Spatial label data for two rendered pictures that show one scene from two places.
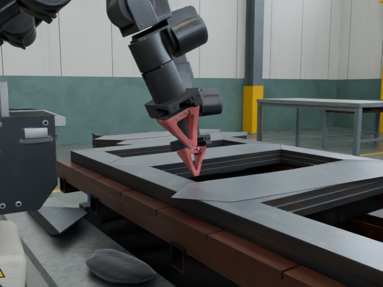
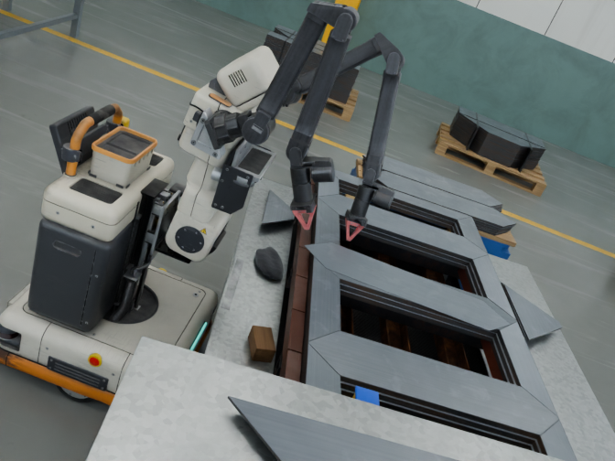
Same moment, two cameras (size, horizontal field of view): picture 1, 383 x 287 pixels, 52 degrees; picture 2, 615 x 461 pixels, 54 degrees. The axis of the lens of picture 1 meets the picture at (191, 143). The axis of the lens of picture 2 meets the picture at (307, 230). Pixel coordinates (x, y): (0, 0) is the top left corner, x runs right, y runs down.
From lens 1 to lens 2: 1.30 m
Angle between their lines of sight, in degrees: 32
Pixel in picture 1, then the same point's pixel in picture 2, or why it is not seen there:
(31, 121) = (242, 174)
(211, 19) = not seen: outside the picture
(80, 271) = (252, 252)
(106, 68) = (541, 20)
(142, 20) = (294, 162)
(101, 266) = (260, 256)
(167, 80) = (299, 192)
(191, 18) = (326, 167)
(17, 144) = (231, 181)
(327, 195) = (399, 303)
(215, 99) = (386, 198)
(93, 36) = not seen: outside the picture
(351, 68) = not seen: outside the picture
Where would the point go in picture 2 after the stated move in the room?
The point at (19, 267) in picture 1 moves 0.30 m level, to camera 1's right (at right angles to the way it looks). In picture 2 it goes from (213, 233) to (277, 284)
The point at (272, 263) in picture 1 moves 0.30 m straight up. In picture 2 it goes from (295, 304) to (330, 219)
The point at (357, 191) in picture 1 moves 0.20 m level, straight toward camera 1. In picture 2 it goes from (433, 316) to (386, 321)
